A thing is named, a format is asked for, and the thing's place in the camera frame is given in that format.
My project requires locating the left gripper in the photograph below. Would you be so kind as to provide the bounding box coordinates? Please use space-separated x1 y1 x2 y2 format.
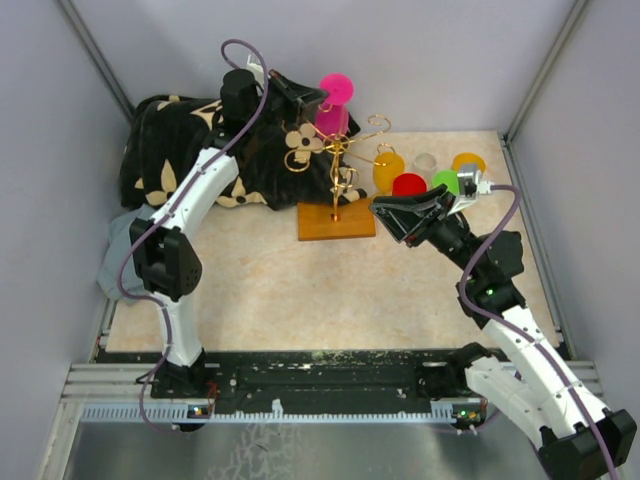
247 69 329 133

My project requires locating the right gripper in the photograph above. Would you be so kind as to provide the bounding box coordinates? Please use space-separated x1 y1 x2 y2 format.
369 183 482 277

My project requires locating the red plastic wine glass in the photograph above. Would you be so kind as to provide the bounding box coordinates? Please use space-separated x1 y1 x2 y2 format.
392 172 428 197

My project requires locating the pink plastic wine glass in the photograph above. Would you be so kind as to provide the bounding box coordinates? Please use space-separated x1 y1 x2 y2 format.
315 72 355 137

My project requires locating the green plastic wine glass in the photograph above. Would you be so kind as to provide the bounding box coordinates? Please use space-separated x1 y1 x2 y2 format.
432 170 460 195

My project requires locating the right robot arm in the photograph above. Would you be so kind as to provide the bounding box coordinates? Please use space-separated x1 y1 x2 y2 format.
370 185 637 479

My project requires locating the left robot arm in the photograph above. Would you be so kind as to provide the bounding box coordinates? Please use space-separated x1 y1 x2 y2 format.
121 69 333 397

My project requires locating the clear wine glass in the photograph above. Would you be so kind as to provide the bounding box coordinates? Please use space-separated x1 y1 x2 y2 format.
412 153 438 188

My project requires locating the orange wine glass near rack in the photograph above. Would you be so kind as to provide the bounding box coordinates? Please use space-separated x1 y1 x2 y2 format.
372 152 405 195

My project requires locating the orange wine glass far right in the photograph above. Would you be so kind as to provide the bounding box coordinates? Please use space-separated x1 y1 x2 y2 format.
451 152 487 173

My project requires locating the black floral pillow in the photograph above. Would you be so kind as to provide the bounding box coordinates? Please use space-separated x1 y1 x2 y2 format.
118 95 367 211

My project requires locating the grey cloth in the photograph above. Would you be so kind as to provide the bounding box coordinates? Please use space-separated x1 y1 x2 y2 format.
97 205 154 304

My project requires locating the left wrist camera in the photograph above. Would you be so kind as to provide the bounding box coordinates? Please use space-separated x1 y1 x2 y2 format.
245 54 265 88

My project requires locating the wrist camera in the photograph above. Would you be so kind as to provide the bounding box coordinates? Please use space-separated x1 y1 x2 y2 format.
449 163 494 215
245 54 265 88

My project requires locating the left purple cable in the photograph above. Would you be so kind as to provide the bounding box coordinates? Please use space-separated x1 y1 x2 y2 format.
115 39 271 435

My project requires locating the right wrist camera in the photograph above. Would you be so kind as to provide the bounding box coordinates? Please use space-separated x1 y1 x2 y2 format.
449 163 494 215

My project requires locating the gold wire glass rack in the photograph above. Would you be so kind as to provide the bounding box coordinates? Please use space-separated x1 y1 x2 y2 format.
284 114 392 242

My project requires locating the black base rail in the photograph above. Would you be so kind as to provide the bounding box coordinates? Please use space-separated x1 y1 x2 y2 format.
136 349 498 430

